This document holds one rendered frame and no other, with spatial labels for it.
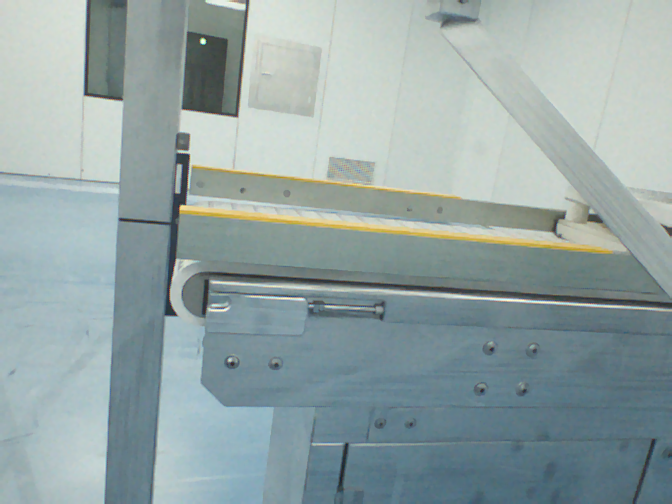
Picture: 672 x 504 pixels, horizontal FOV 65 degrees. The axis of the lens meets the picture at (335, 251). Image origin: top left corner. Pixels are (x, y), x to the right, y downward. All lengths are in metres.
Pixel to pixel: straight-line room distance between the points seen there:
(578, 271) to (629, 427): 0.23
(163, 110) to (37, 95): 4.80
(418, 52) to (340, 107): 1.06
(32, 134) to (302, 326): 5.13
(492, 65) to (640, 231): 0.15
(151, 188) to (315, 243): 0.32
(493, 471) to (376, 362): 0.22
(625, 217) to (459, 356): 0.16
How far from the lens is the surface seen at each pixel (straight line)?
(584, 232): 0.74
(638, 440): 0.68
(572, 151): 0.39
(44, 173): 5.48
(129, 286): 0.68
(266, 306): 0.38
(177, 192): 0.64
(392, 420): 0.50
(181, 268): 0.39
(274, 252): 0.37
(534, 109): 0.39
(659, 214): 0.66
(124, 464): 0.79
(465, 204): 0.71
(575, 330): 0.49
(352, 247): 0.38
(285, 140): 5.56
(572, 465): 0.65
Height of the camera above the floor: 0.91
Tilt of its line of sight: 13 degrees down
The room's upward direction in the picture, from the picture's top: 8 degrees clockwise
